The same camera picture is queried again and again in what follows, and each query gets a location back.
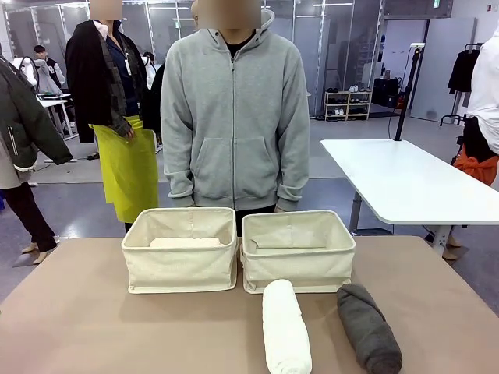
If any orange cloth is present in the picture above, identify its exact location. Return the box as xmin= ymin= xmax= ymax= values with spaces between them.
xmin=454 ymin=153 xmax=499 ymax=187

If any person in varsity jacket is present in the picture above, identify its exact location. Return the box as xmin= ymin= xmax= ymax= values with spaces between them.
xmin=33 ymin=44 xmax=66 ymax=94

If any black box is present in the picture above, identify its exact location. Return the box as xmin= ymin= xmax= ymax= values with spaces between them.
xmin=372 ymin=77 xmax=402 ymax=108

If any cream fabric basket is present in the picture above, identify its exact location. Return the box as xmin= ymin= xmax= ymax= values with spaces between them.
xmin=121 ymin=206 xmax=239 ymax=294
xmin=239 ymin=210 xmax=356 ymax=294

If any wooden shoe rack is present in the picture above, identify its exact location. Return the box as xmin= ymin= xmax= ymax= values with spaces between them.
xmin=324 ymin=90 xmax=373 ymax=122

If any white table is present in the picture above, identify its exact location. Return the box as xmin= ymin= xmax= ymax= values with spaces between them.
xmin=320 ymin=139 xmax=499 ymax=258

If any pink towel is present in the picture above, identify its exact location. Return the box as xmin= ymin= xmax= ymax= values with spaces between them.
xmin=150 ymin=236 xmax=222 ymax=249

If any black garment rack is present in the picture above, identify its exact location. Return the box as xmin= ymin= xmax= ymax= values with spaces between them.
xmin=439 ymin=42 xmax=483 ymax=128

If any person in white jacket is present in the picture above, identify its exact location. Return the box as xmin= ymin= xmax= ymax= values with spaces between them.
xmin=454 ymin=33 xmax=499 ymax=187

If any dark grey towel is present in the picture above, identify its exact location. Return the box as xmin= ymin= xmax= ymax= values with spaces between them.
xmin=336 ymin=283 xmax=403 ymax=374

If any black hanging jacket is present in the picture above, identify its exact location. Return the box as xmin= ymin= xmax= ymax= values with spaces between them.
xmin=447 ymin=49 xmax=481 ymax=95

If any white background desk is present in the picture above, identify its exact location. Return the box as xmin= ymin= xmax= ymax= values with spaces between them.
xmin=37 ymin=92 xmax=75 ymax=137

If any black camera pole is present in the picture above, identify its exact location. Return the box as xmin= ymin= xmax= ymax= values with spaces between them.
xmin=394 ymin=43 xmax=426 ymax=142

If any person in grey hoodie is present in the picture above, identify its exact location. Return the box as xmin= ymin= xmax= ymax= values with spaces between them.
xmin=160 ymin=0 xmax=311 ymax=213

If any person in dark green jacket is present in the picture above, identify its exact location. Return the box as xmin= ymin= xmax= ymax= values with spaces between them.
xmin=0 ymin=54 xmax=74 ymax=266

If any white towel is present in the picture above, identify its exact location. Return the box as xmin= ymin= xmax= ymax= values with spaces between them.
xmin=261 ymin=279 xmax=313 ymax=374

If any person in yellow skirt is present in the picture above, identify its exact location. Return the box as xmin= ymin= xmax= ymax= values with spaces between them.
xmin=65 ymin=0 xmax=161 ymax=233

